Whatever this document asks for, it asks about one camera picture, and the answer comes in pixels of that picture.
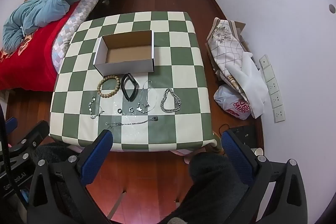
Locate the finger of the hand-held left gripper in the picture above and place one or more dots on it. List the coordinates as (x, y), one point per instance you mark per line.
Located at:
(11, 125)
(34, 138)

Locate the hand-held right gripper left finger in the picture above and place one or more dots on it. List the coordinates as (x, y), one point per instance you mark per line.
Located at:
(95, 155)

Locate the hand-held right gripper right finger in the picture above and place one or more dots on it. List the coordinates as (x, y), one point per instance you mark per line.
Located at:
(236, 155)

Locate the black wrist band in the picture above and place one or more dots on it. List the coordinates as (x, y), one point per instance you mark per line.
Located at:
(123, 87)

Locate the white cardboard box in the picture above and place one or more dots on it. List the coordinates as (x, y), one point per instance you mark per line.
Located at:
(123, 67)

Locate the black floor device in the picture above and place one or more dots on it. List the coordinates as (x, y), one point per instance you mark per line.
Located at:
(244, 134)

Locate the white cup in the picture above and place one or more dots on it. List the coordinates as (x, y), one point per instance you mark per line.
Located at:
(258, 151)

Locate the person's right trouser leg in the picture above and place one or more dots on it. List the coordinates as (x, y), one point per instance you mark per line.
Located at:
(210, 187)

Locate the white red plastic bag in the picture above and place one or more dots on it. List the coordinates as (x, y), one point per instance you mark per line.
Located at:
(231, 103)

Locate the red blanket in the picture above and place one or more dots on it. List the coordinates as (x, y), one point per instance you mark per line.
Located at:
(31, 56)

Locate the white foam sheet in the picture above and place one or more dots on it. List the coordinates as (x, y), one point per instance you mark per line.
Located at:
(252, 82)

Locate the green checkered tablecloth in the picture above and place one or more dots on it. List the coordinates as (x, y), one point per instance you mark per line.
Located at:
(183, 56)

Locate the floral patterned cloth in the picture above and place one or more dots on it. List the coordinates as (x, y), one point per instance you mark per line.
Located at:
(225, 43)

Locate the blue quilt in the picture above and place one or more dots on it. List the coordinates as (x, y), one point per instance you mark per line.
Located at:
(52, 3)

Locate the pastel checkered bedsheet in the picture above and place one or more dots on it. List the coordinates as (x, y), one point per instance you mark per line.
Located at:
(86, 3)

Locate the white wall socket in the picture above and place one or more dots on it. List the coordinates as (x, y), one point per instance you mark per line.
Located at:
(271, 86)
(275, 100)
(278, 114)

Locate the blank white wall plate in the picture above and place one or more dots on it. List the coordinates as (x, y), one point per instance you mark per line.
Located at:
(268, 74)

